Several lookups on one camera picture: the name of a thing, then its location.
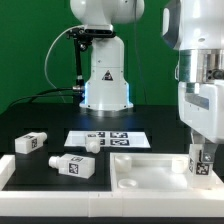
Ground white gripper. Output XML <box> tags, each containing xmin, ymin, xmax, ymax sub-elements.
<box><xmin>178</xmin><ymin>80</ymin><xmax>224</xmax><ymax>164</ymax></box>

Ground white U-shaped fence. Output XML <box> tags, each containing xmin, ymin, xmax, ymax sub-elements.
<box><xmin>0</xmin><ymin>155</ymin><xmax>224</xmax><ymax>217</ymax></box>

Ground white tag sheet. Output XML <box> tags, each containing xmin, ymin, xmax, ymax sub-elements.
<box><xmin>65</xmin><ymin>131</ymin><xmax>150</xmax><ymax>148</ymax></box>

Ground white square tabletop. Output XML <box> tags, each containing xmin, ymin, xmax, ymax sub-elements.
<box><xmin>110</xmin><ymin>153</ymin><xmax>224</xmax><ymax>192</ymax></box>

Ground grey cable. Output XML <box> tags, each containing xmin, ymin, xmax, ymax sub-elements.
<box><xmin>43</xmin><ymin>25</ymin><xmax>85</xmax><ymax>104</ymax></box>

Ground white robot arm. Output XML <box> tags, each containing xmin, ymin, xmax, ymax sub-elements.
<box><xmin>69</xmin><ymin>0</ymin><xmax>224</xmax><ymax>164</ymax></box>

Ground black cables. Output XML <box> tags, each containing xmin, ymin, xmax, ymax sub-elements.
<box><xmin>7</xmin><ymin>87</ymin><xmax>84</xmax><ymax>109</ymax></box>

